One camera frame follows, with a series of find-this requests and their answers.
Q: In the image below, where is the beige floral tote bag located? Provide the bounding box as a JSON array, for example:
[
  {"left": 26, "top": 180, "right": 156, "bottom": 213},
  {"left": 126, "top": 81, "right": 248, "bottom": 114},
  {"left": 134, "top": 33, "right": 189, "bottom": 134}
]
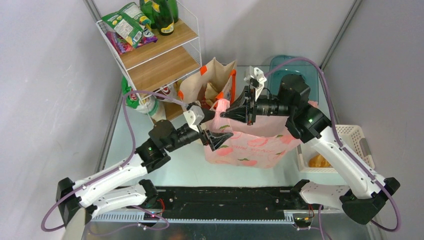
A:
[{"left": 177, "top": 58, "right": 237, "bottom": 109}]

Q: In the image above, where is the pink plastic bag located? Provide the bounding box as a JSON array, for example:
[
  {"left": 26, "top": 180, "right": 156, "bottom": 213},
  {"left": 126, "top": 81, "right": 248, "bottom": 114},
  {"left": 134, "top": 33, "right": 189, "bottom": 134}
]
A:
[{"left": 204, "top": 99, "right": 302, "bottom": 169}]

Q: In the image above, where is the croissant bread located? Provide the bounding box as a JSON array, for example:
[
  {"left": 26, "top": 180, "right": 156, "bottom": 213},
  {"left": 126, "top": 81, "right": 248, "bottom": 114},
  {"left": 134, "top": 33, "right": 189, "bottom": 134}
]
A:
[{"left": 308, "top": 154, "right": 332, "bottom": 168}]

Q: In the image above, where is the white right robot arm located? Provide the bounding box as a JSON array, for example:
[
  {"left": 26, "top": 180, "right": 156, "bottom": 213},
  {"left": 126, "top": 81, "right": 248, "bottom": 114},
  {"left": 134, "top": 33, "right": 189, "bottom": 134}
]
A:
[{"left": 221, "top": 74, "right": 400, "bottom": 225}]

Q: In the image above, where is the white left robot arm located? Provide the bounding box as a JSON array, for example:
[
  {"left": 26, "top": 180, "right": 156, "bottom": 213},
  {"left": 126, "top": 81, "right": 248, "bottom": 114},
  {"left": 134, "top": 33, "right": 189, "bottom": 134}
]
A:
[{"left": 56, "top": 106, "right": 233, "bottom": 226}]

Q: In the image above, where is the white brown snack bag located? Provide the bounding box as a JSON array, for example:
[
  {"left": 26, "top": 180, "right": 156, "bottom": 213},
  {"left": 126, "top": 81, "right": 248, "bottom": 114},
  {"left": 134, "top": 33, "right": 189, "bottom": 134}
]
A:
[{"left": 156, "top": 84, "right": 178, "bottom": 103}]

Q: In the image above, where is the green white snack bag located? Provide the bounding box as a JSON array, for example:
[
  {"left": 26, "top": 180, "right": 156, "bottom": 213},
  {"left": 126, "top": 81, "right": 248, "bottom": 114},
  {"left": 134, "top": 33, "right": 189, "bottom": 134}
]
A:
[{"left": 121, "top": 76, "right": 166, "bottom": 121}]

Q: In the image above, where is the teal plastic tray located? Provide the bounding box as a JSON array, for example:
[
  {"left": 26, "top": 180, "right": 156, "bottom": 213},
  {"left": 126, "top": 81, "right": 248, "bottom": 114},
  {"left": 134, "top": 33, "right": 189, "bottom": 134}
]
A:
[{"left": 267, "top": 61, "right": 320, "bottom": 102}]

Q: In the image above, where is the white plastic basket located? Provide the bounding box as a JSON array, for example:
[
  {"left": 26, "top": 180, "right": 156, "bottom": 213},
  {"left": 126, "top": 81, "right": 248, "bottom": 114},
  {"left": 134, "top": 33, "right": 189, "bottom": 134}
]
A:
[{"left": 296, "top": 124, "right": 376, "bottom": 174}]

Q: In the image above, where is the green glass bottle front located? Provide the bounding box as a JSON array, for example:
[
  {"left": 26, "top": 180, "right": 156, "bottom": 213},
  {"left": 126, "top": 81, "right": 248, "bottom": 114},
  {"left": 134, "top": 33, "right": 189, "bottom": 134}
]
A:
[{"left": 152, "top": 0, "right": 175, "bottom": 36}]

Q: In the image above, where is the green glass bottle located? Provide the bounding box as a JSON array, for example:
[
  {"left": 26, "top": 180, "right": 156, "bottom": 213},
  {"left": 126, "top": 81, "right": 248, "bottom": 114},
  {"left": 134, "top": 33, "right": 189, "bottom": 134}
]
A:
[
  {"left": 152, "top": 0, "right": 175, "bottom": 36},
  {"left": 139, "top": 0, "right": 157, "bottom": 29},
  {"left": 167, "top": 0, "right": 179, "bottom": 23}
]

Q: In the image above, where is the purple candy bag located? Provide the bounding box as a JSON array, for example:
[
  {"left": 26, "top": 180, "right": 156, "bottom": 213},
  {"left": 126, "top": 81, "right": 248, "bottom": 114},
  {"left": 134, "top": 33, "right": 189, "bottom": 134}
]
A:
[{"left": 105, "top": 31, "right": 158, "bottom": 55}]

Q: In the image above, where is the green glass bottle back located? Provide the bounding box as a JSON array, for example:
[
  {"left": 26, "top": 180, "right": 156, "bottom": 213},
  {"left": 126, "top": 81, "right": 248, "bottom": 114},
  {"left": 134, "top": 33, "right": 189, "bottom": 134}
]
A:
[{"left": 167, "top": 0, "right": 179, "bottom": 23}]

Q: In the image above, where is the green glass bottle middle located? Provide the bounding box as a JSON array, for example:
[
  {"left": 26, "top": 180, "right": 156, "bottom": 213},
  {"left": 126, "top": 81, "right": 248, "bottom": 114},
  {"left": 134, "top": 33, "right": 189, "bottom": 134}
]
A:
[{"left": 139, "top": 0, "right": 157, "bottom": 29}]

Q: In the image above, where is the green chips bag top shelf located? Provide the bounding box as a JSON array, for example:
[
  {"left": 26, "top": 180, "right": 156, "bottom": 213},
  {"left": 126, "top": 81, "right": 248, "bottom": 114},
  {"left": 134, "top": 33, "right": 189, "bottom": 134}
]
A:
[{"left": 101, "top": 2, "right": 155, "bottom": 48}]

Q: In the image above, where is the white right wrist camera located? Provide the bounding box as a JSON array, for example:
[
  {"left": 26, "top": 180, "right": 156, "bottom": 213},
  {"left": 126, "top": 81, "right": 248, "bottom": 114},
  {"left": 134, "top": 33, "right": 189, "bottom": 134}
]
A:
[{"left": 243, "top": 66, "right": 267, "bottom": 92}]

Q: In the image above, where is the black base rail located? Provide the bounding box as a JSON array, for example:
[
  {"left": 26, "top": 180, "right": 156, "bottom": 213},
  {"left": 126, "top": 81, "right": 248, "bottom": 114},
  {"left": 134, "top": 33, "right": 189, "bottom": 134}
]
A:
[{"left": 140, "top": 186, "right": 310, "bottom": 221}]

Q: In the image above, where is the white wire wooden shelf rack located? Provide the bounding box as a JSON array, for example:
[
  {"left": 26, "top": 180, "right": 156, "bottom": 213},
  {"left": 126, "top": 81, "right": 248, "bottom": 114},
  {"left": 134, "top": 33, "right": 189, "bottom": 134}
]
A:
[{"left": 95, "top": 0, "right": 204, "bottom": 122}]

